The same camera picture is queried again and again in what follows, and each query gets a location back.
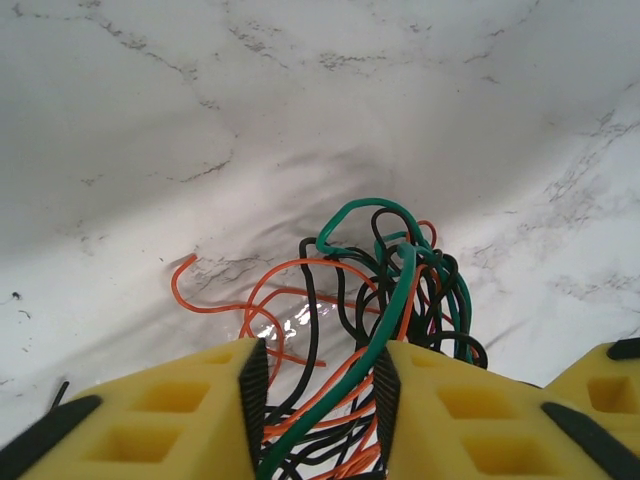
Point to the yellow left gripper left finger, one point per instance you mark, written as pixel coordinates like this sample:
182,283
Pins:
210,425

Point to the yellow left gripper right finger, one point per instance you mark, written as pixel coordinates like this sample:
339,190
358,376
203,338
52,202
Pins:
430,440

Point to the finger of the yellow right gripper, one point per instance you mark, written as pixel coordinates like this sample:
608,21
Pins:
575,387

